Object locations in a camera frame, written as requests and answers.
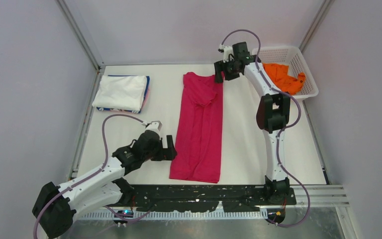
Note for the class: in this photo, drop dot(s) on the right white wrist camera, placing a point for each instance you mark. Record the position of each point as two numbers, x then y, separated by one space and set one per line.
226 51

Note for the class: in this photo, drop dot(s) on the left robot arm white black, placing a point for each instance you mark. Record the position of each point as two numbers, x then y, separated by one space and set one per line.
57 207

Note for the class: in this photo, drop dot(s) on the orange t shirt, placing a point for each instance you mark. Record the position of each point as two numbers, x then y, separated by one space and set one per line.
278 73

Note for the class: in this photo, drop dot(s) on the white plastic basket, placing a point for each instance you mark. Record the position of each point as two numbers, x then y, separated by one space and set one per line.
293 58

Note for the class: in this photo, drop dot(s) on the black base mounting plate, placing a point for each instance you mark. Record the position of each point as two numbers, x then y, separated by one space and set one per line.
201 198

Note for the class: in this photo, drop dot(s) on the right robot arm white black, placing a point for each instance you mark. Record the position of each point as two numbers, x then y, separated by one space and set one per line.
272 114

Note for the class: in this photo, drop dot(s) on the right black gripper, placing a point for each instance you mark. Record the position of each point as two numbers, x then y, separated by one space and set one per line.
219 66

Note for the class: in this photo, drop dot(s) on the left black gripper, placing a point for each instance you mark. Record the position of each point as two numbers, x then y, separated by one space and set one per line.
167 154

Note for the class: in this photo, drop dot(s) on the folded white t shirt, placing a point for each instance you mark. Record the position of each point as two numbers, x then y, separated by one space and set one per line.
121 90

